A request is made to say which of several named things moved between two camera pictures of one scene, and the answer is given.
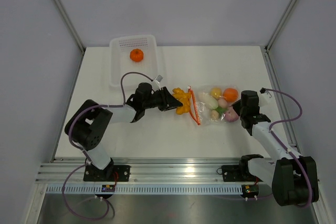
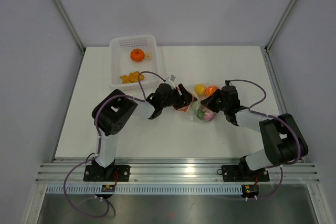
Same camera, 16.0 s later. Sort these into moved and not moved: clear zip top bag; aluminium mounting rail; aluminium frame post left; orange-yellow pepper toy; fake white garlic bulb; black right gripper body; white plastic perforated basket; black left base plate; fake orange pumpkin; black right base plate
Moved: orange-yellow pepper toy; clear zip top bag; fake white garlic bulb; black right gripper body
Not moved: black right base plate; aluminium frame post left; fake orange pumpkin; aluminium mounting rail; white plastic perforated basket; black left base plate
